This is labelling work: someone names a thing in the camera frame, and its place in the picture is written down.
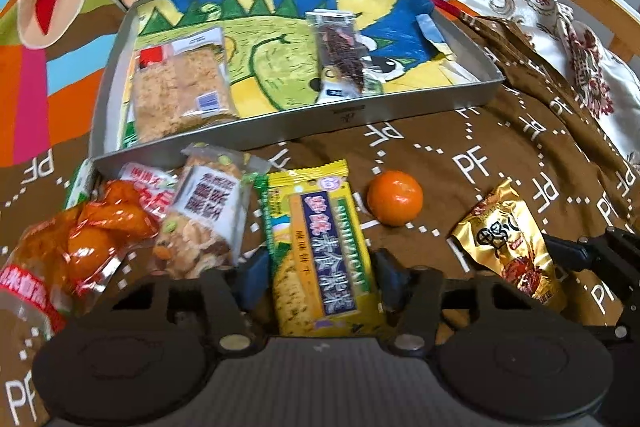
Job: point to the nut bar packet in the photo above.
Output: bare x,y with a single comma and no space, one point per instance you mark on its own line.
205,217

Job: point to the rice crisp packet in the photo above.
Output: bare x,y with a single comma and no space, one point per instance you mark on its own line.
180,97

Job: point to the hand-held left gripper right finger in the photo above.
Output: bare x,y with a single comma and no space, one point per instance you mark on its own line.
392,279

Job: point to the orange chicken snack packet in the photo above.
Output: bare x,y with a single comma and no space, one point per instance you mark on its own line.
75,247

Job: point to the monkey printed blanket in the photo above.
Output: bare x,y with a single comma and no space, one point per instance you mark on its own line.
450,157

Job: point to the metal tray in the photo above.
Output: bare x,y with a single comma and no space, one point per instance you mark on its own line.
310,122

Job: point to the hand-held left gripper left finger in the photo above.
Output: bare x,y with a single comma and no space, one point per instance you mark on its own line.
250,279

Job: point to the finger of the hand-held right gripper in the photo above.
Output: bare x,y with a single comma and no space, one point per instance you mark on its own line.
575,252
617,336

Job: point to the orange mandarin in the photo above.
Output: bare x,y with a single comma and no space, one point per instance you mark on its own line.
395,198

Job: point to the yellow biscuit packet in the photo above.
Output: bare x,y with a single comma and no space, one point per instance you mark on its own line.
315,247

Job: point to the gold snack packet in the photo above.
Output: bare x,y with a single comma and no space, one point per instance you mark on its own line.
505,247

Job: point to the dark dried fruit packet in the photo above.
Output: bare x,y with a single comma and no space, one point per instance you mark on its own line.
340,52

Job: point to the red white snack packet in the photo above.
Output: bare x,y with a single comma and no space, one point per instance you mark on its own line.
150,194

